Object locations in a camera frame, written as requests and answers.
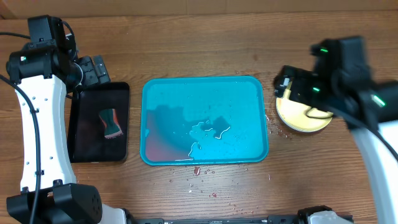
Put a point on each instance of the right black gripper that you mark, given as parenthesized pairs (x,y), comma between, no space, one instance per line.
(301,83)

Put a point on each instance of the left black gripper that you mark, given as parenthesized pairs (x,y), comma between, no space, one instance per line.
(89,66)

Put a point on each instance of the yellow-green plate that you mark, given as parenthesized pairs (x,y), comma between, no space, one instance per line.
(292,111)

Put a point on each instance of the pink and green sponge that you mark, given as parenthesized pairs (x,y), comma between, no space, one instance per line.
(110,122)

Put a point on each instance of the white plate with red stain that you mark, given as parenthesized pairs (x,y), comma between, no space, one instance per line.
(307,126)

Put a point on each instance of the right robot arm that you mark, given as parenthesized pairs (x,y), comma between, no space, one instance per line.
(341,83)

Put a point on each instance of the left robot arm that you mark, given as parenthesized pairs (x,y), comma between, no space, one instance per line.
(42,76)

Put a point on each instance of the black tray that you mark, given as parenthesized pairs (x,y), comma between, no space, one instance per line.
(85,140)

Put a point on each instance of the teal plastic tray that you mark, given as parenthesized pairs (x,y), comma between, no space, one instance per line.
(203,120)

